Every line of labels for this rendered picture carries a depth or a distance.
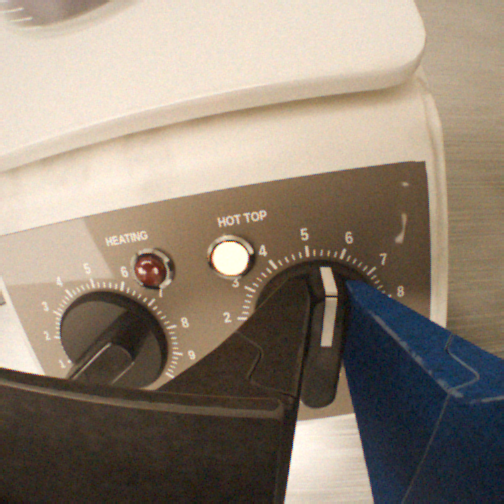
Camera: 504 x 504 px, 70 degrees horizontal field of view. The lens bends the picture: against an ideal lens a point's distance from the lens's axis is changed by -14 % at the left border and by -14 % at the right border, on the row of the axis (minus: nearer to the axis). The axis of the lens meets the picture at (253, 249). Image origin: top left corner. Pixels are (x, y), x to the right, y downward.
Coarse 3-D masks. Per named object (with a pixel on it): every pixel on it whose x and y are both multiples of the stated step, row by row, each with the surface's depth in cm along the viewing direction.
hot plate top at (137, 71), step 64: (192, 0) 8; (256, 0) 7; (320, 0) 7; (384, 0) 7; (0, 64) 8; (64, 64) 8; (128, 64) 8; (192, 64) 7; (256, 64) 7; (320, 64) 7; (384, 64) 7; (0, 128) 8; (64, 128) 8; (128, 128) 8
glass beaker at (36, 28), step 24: (0, 0) 6; (24, 0) 6; (48, 0) 7; (72, 0) 7; (96, 0) 7; (120, 0) 7; (0, 24) 8; (24, 24) 7; (48, 24) 7; (72, 24) 8; (96, 24) 8
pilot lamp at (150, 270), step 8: (144, 256) 10; (152, 256) 10; (136, 264) 10; (144, 264) 10; (152, 264) 10; (160, 264) 10; (136, 272) 10; (144, 272) 10; (152, 272) 10; (160, 272) 10; (144, 280) 10; (152, 280) 10; (160, 280) 10
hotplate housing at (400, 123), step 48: (336, 96) 9; (384, 96) 9; (432, 96) 9; (96, 144) 9; (144, 144) 9; (192, 144) 9; (240, 144) 9; (288, 144) 9; (336, 144) 9; (384, 144) 9; (432, 144) 9; (0, 192) 10; (48, 192) 10; (96, 192) 9; (144, 192) 9; (192, 192) 9; (432, 192) 9; (432, 240) 9; (432, 288) 10
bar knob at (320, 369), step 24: (312, 264) 10; (336, 264) 10; (264, 288) 10; (312, 288) 9; (336, 288) 8; (312, 312) 8; (336, 312) 8; (312, 336) 8; (336, 336) 8; (312, 360) 9; (336, 360) 9; (312, 384) 9; (336, 384) 9; (312, 408) 9
